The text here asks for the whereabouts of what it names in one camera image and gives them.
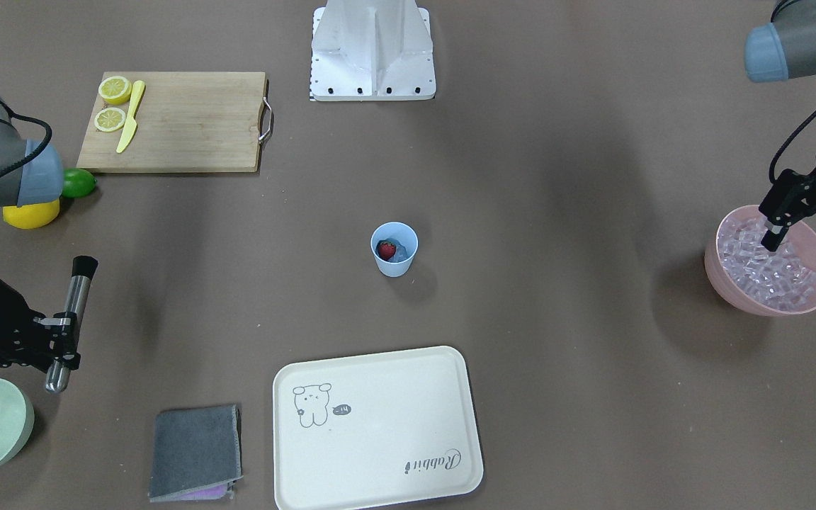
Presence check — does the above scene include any red strawberry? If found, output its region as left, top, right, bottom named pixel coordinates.
left=376, top=239, right=398, bottom=261

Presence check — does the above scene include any lemon slice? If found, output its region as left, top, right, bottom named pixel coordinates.
left=98, top=75, right=132, bottom=106
left=93, top=107, right=127, bottom=132

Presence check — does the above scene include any green lime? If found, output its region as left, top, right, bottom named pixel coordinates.
left=61, top=167, right=98, bottom=199

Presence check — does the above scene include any cream rabbit serving tray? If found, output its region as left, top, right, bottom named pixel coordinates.
left=273, top=346, right=485, bottom=509

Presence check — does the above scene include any yellow plastic knife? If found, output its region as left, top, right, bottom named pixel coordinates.
left=115, top=80, right=146, bottom=154

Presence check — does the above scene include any light blue cup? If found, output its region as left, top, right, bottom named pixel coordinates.
left=370, top=222, right=419, bottom=278

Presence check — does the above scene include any yellow lemon lower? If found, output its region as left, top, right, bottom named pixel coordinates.
left=2, top=199, right=61, bottom=230

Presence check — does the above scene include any wooden cutting board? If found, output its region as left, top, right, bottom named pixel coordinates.
left=76, top=71, right=273, bottom=174

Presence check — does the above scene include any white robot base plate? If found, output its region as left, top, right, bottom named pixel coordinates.
left=309, top=1, right=437, bottom=101

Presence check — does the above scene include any lemon slice upper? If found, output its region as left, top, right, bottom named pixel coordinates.
left=98, top=75, right=132, bottom=106

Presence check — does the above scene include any steel muddler black tip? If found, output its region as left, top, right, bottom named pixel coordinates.
left=44, top=256, right=99, bottom=394

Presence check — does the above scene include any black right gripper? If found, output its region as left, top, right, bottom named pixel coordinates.
left=0, top=280, right=81, bottom=372

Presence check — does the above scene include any lemon slice lower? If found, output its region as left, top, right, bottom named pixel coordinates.
left=93, top=107, right=127, bottom=132

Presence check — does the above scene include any grey folded cloth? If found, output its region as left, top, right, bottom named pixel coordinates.
left=148, top=404, right=242, bottom=503

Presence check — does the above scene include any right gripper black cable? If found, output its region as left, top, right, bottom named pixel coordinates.
left=0, top=78, right=53, bottom=203

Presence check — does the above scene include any pink bowl of ice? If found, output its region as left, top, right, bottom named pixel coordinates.
left=703, top=205, right=816, bottom=317

